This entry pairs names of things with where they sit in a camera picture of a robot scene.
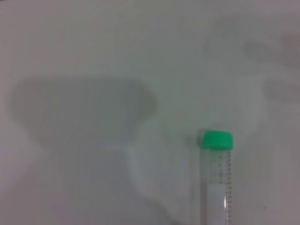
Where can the green capped clear test tube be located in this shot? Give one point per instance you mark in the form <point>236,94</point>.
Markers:
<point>218,140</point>

